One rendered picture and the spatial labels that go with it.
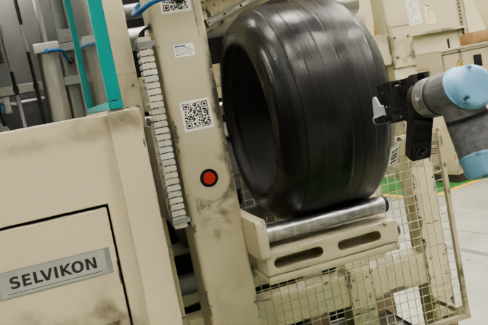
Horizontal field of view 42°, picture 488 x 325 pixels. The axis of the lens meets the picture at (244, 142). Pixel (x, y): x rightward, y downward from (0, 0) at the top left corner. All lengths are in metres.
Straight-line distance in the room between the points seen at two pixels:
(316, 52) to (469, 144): 0.49
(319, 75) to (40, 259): 0.82
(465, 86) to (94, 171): 0.61
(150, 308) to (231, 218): 0.74
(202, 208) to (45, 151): 0.78
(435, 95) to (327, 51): 0.42
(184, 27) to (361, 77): 0.44
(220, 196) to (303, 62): 0.40
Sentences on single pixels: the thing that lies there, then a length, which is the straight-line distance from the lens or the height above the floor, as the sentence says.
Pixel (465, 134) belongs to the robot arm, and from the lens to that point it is 1.14.
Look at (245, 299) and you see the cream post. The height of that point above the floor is 0.73.
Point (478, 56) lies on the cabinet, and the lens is 6.56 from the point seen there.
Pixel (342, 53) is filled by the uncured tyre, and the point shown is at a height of 1.30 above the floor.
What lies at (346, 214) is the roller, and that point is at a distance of 1.64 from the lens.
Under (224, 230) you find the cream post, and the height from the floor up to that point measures 0.92.
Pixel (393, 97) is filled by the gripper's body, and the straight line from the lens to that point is 1.29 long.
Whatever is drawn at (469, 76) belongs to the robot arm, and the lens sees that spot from 1.11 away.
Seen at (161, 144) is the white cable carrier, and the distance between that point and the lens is 1.57.
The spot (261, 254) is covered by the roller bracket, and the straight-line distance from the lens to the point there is 1.53.
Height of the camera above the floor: 1.27
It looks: 5 degrees down
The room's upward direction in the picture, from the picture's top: 11 degrees counter-clockwise
